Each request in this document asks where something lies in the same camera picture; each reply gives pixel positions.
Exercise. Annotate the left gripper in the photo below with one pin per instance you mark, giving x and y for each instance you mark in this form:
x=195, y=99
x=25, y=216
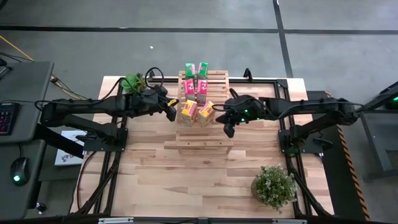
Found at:
x=150, y=101

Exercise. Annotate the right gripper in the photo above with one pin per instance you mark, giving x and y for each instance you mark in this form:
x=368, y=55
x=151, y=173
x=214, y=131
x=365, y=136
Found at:
x=239, y=110

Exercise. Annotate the yellow cereal box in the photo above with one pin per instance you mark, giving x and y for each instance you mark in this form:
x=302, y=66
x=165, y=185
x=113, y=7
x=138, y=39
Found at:
x=189, y=112
x=206, y=113

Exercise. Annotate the red Froot Loops box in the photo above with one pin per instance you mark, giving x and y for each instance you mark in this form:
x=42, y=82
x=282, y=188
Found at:
x=202, y=90
x=189, y=88

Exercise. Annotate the green Apple Jacks box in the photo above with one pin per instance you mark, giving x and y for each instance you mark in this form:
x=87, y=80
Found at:
x=202, y=70
x=190, y=70

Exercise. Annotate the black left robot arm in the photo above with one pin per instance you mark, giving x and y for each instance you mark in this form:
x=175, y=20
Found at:
x=93, y=105

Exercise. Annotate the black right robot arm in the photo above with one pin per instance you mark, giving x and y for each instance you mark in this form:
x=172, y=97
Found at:
x=311, y=105

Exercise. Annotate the wooden slatted shelf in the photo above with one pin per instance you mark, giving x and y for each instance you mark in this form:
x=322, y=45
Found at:
x=203, y=143

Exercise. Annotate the succulent in white patterned pot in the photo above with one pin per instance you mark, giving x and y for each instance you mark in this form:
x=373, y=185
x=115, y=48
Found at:
x=132, y=83

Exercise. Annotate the bushy plant in ribbed pot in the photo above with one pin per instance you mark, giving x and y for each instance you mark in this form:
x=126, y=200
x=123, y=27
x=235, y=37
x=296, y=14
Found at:
x=273, y=186

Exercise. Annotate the white printed box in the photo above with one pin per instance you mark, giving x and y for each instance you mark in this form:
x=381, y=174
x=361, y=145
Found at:
x=66, y=155

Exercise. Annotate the black hazard-striped floor mat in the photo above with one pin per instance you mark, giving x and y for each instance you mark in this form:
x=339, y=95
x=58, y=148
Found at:
x=334, y=186

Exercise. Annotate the grey desk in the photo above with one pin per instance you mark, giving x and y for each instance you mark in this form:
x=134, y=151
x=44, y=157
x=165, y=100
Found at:
x=28, y=84

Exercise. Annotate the black-legged workbench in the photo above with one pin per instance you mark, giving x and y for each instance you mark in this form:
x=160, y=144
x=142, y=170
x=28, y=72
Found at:
x=382, y=149

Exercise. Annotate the desk caster wheel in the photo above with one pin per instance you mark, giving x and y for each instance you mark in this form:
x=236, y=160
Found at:
x=40, y=207

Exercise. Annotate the black computer mouse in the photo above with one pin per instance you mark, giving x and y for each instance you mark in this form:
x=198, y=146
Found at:
x=20, y=171

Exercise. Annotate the black keyboard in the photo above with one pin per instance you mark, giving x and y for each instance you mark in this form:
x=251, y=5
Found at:
x=7, y=118

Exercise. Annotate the black computer tower green lights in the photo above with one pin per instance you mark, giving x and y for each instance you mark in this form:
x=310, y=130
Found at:
x=393, y=101

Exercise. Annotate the small black desk device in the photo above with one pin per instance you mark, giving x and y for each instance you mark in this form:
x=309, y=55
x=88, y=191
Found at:
x=4, y=70

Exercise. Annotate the silver metal bracket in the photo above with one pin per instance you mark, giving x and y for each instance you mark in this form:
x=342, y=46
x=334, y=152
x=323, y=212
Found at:
x=115, y=220
x=289, y=221

